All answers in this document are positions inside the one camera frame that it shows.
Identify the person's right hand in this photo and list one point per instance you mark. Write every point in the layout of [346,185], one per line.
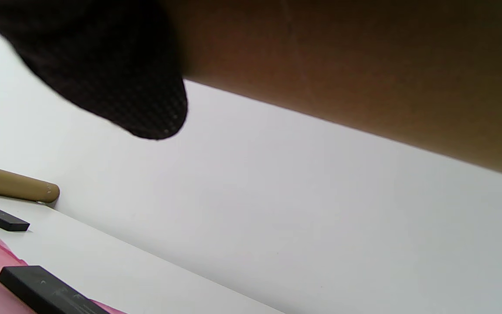
[103,56]

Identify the brown cardboard mailing tube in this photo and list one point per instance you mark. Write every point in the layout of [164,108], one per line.
[364,65]
[11,183]

